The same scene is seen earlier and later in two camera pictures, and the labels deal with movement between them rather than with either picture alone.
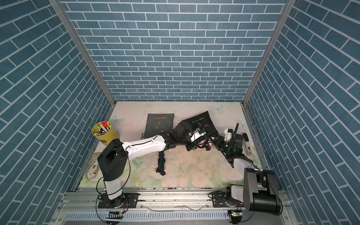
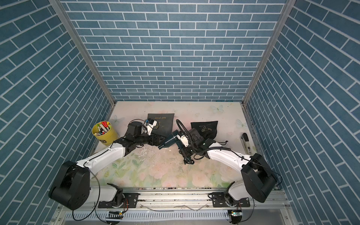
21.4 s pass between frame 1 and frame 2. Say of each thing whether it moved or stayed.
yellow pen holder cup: stayed
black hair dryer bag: moved
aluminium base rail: stayed
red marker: stayed
